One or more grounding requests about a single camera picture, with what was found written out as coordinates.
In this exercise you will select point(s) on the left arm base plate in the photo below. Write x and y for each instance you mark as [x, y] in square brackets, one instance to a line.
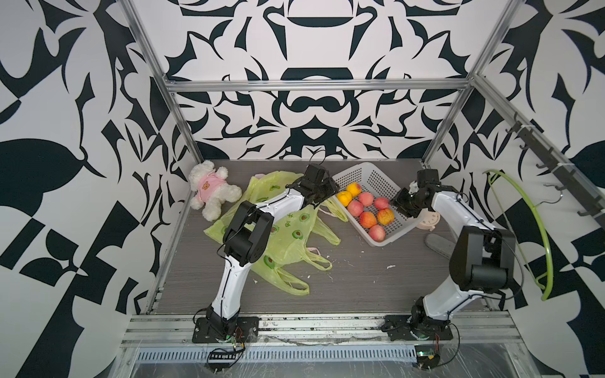
[216, 330]

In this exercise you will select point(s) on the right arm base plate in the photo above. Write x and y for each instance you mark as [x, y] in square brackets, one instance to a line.
[406, 328]

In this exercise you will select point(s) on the green hoop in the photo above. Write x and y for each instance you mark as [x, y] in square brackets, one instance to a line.
[544, 281]

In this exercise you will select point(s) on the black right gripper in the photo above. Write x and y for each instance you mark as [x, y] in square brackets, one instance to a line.
[399, 199]

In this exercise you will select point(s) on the grey oblong pad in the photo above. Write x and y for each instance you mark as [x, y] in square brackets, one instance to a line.
[440, 245]

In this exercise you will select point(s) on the red yellow peach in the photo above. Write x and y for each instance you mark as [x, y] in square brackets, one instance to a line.
[385, 216]

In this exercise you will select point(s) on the yellow fruit upper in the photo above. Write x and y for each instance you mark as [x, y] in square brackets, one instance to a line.
[354, 189]

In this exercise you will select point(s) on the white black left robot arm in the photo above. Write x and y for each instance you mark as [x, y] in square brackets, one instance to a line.
[248, 234]

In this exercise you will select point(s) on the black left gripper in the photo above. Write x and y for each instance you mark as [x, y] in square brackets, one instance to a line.
[330, 187]

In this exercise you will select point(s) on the red peach basket front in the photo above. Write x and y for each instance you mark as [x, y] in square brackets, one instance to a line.
[377, 233]

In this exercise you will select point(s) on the green circuit board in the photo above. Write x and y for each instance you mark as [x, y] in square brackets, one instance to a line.
[427, 357]

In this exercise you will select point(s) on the black wall hook rail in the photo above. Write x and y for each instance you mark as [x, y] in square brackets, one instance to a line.
[554, 162]

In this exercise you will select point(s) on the green avocado print plastic bag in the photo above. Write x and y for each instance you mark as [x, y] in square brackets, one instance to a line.
[288, 239]

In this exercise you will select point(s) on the white plush bear pink shirt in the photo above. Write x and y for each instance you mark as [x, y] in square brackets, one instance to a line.
[211, 190]

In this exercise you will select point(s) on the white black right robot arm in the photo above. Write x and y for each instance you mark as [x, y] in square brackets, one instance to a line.
[482, 260]

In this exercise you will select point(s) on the white perforated plastic basket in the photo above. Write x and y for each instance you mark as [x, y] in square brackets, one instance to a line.
[373, 180]

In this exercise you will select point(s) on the beige round perforated disc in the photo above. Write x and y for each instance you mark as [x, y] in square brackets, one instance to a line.
[429, 221]

